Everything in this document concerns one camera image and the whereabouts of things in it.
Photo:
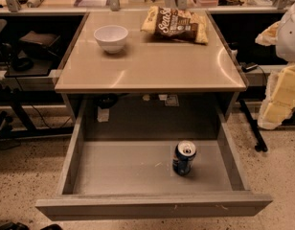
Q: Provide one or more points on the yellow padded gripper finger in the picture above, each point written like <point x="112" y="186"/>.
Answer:
<point x="269" y="36"/>
<point x="279" y="102"/>

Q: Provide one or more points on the blue pepsi can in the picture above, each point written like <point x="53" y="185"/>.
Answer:
<point x="184" y="154"/>

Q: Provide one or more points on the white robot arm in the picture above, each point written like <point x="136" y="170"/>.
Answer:
<point x="285" y="47"/>

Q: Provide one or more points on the beige counter cabinet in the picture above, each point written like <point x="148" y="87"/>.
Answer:
<point x="204" y="77"/>

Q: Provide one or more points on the grey open drawer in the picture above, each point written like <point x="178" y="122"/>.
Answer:
<point x="122" y="169"/>

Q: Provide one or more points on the black power adapter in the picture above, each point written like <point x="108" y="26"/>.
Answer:
<point x="248" y="67"/>

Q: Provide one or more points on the black table leg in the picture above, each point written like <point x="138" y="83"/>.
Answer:
<point x="260" y="146"/>

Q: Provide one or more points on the brown chips bag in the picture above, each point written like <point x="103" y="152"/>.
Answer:
<point x="176" y="24"/>

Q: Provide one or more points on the white ceramic bowl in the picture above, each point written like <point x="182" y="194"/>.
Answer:
<point x="111" y="38"/>

